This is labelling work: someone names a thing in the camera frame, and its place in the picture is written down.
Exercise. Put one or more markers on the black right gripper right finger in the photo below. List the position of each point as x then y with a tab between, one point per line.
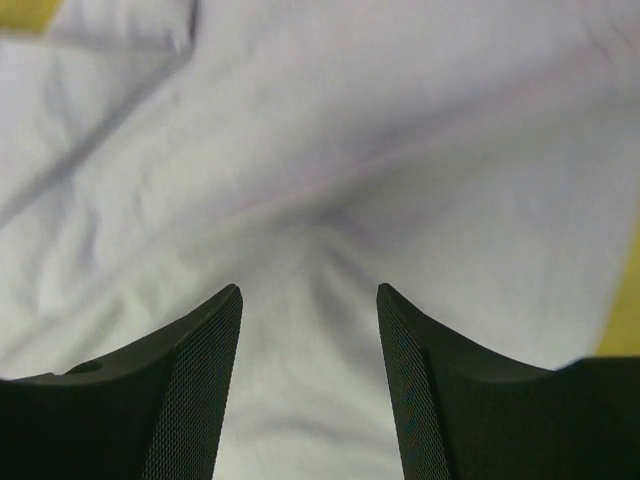
463	411

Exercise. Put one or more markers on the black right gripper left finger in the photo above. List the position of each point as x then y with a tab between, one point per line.
153	409

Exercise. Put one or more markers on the purple t shirt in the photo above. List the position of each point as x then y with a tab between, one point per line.
480	157

